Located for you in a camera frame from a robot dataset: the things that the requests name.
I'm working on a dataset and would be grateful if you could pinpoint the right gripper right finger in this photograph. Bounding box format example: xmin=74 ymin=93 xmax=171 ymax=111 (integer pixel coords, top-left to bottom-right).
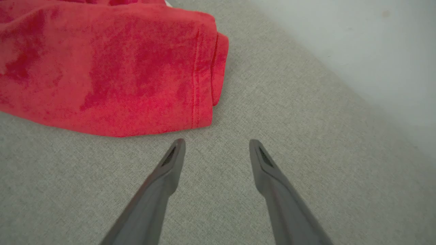
xmin=249 ymin=139 xmax=333 ymax=245

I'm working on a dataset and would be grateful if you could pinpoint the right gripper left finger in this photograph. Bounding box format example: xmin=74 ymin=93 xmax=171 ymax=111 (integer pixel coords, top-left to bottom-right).
xmin=100 ymin=138 xmax=186 ymax=245

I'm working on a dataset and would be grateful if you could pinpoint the red towel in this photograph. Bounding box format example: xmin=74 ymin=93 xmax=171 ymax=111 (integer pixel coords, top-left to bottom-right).
xmin=0 ymin=0 xmax=229 ymax=137

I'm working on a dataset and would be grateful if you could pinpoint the grey fabric sofa cushion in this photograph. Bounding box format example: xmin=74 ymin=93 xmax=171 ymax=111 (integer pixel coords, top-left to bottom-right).
xmin=0 ymin=0 xmax=436 ymax=245

